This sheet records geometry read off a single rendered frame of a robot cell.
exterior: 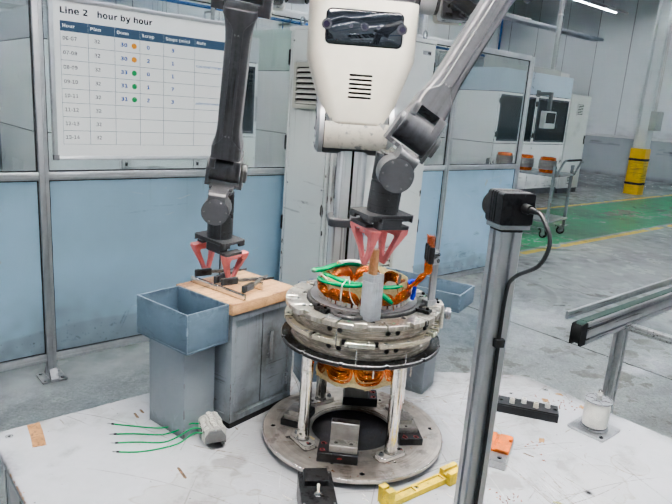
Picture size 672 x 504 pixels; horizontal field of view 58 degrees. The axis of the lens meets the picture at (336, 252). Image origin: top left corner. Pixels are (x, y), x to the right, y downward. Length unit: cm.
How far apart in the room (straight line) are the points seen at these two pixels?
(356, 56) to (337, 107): 13
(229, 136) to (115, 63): 204
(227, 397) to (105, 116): 214
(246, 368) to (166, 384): 17
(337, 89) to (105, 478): 103
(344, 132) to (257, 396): 70
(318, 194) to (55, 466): 247
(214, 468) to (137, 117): 234
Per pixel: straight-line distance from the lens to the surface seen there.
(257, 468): 127
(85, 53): 324
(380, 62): 162
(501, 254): 75
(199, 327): 124
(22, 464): 135
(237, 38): 120
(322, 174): 345
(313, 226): 354
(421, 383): 159
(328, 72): 161
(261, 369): 141
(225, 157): 130
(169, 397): 136
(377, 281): 111
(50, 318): 340
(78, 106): 322
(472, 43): 113
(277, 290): 138
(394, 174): 98
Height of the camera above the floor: 148
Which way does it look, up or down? 14 degrees down
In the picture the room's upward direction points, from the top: 4 degrees clockwise
